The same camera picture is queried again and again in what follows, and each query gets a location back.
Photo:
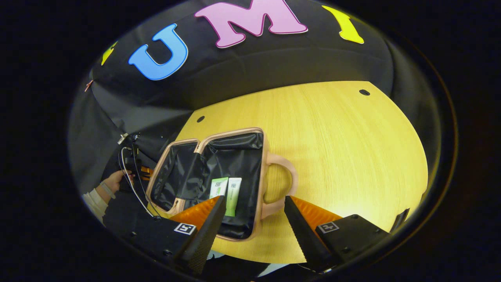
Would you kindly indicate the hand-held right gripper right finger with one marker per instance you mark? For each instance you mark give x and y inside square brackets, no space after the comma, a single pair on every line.
[303,239]

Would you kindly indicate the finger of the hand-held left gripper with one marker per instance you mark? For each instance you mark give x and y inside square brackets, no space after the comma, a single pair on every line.
[145,172]

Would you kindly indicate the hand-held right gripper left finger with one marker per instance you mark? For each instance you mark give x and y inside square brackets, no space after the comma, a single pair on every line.
[207,235]

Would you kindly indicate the black backdrop cloth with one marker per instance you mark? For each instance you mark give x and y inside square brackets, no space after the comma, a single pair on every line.
[274,58]

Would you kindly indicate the pink suitcase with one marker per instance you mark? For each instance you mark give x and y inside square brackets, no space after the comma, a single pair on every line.
[235,156]

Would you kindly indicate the copper binder clip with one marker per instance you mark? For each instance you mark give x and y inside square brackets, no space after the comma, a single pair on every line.
[89,85]

